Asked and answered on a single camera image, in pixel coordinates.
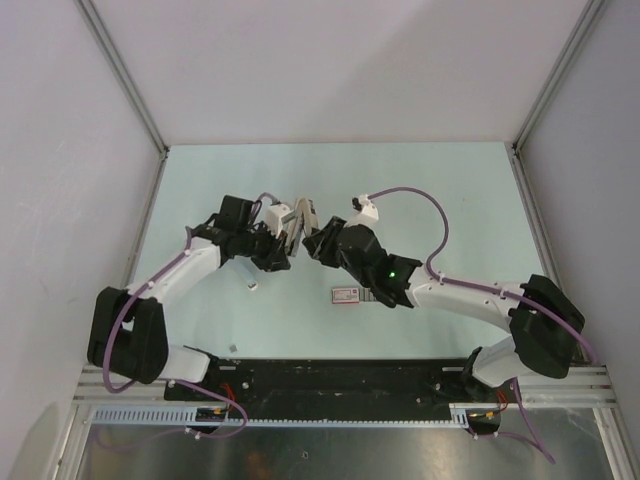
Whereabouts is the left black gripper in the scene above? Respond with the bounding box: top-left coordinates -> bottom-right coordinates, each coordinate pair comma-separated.
237,220 -> 290,272

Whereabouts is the beige black stapler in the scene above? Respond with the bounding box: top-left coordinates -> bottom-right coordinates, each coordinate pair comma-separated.
285,197 -> 319,257

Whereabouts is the red white staple box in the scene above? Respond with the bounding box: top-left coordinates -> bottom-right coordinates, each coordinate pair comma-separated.
331,287 -> 376,305

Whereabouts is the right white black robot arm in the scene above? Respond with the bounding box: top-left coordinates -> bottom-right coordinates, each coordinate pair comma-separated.
302,217 -> 585,401

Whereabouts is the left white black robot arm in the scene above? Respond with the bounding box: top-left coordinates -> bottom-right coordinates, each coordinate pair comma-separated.
87,195 -> 317,400

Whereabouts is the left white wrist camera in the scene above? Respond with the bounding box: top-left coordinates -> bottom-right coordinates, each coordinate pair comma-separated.
263,203 -> 294,239

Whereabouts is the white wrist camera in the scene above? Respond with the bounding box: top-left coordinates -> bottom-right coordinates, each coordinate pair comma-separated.
263,203 -> 294,239
345,194 -> 379,228

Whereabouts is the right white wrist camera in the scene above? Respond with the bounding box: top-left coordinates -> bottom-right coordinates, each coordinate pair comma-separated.
345,194 -> 379,228

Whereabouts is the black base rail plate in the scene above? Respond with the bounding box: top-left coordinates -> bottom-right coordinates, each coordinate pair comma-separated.
164,359 -> 514,420

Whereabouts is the grey slotted cable duct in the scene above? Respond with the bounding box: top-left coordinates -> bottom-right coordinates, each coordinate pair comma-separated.
90,404 -> 497,429

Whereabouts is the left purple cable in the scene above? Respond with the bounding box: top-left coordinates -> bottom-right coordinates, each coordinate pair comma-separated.
100,191 -> 248,441

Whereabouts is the left aluminium frame post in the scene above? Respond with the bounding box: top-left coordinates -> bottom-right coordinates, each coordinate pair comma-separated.
74,0 -> 168,155

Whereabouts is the aluminium frame post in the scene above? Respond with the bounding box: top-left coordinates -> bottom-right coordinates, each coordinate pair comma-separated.
512,0 -> 610,152
74,0 -> 168,155

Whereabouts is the right aluminium frame post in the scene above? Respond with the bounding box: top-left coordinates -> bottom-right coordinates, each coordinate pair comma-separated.
512,0 -> 610,152

